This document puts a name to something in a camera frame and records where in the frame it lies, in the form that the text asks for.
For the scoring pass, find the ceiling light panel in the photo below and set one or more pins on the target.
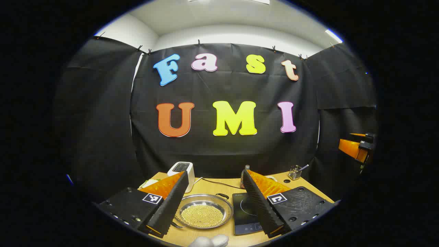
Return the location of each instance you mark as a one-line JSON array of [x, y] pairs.
[[260, 1], [334, 36]]

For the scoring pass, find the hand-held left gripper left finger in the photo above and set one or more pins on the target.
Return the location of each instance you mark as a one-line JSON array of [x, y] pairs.
[[171, 202]]

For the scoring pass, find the black induction cooktop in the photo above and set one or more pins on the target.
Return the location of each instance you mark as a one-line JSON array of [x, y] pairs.
[[240, 219]]

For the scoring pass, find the white fuzzy object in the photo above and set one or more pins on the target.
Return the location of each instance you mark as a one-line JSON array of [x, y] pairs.
[[209, 241]]

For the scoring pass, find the white rectangular sandwich plate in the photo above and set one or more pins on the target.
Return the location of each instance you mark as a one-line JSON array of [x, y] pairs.
[[149, 184]]

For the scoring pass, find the white toaster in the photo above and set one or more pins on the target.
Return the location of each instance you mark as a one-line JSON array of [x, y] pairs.
[[180, 167]]

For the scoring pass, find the silver drink bottle colourful label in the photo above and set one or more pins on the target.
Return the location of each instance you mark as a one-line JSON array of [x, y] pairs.
[[242, 178]]

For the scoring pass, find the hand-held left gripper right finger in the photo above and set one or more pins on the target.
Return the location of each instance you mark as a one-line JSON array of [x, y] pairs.
[[259, 202]]

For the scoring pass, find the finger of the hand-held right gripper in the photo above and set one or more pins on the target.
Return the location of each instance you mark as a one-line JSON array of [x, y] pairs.
[[349, 147], [368, 136]]

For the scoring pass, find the white divided dish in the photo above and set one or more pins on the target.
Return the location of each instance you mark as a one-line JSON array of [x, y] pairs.
[[272, 177]]

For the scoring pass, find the pile of yellow soybeans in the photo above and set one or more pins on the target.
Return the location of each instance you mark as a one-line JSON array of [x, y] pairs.
[[202, 216]]

